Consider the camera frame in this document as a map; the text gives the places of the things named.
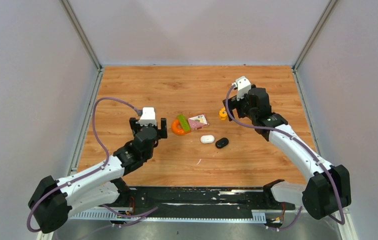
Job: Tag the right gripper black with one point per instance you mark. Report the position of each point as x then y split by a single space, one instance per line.
232 103

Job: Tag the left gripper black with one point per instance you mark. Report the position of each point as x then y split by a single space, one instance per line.
163 132

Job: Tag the white earbud charging case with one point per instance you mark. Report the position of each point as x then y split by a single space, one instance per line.
207 139

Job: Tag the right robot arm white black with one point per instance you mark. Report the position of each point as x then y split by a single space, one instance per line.
327 190

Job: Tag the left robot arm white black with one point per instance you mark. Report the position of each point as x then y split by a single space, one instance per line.
54 201

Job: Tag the yellow traffic light toy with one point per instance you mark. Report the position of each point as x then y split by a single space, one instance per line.
223 115

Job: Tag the pink patterned card box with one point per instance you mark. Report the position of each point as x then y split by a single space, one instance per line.
198 122

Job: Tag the green toy block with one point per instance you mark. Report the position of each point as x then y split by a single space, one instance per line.
183 125

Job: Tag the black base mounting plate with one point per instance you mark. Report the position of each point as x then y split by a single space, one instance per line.
214 201

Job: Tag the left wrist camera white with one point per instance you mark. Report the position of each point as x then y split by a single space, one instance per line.
148 117

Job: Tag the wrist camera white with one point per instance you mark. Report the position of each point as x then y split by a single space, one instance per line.
148 117
242 85

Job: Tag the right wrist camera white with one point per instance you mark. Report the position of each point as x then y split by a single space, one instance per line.
242 85

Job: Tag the orange ring toy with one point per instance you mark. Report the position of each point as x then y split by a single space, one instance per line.
174 129

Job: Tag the white slotted cable duct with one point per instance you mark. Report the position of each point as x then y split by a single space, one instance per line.
98 214

